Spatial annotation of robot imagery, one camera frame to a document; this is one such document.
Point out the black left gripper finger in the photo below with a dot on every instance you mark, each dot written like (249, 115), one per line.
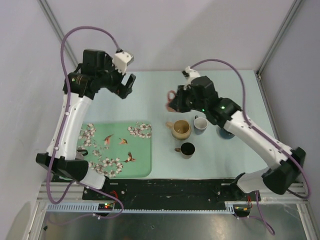
(123, 91)
(130, 81)

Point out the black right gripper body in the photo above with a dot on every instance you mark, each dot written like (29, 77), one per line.
(186, 100)

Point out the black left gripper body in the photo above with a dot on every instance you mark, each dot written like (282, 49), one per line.
(114, 80)

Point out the pink cup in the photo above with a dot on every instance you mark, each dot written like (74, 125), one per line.
(170, 97)

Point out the light blue coffee mug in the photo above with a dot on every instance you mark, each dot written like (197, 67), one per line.
(200, 124)

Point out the dark blue mug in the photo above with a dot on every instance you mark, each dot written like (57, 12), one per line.
(225, 134)

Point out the brown small cup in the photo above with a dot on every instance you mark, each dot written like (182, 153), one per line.
(186, 150)

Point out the mauve mug black handle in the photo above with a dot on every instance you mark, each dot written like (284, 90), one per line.
(81, 153)

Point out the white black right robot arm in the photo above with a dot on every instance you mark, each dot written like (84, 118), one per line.
(283, 163)

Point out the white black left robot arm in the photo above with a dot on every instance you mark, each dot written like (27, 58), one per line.
(98, 70)

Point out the green floral tray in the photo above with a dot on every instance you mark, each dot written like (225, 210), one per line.
(118, 149)

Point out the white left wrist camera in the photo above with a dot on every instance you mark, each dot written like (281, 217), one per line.
(121, 60)

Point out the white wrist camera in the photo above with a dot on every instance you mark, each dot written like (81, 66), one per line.
(121, 60)
(189, 74)

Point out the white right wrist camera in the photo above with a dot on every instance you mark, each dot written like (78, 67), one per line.
(189, 74)

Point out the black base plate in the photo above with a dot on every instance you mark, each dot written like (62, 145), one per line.
(172, 194)

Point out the left aluminium corner post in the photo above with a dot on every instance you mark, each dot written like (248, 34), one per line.
(58, 31)

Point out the aluminium corner post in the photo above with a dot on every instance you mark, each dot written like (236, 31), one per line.
(280, 34)
(58, 31)

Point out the aluminium frame rail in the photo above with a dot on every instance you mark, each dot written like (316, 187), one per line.
(74, 193)

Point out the right aluminium corner post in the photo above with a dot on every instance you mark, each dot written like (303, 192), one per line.
(280, 34)

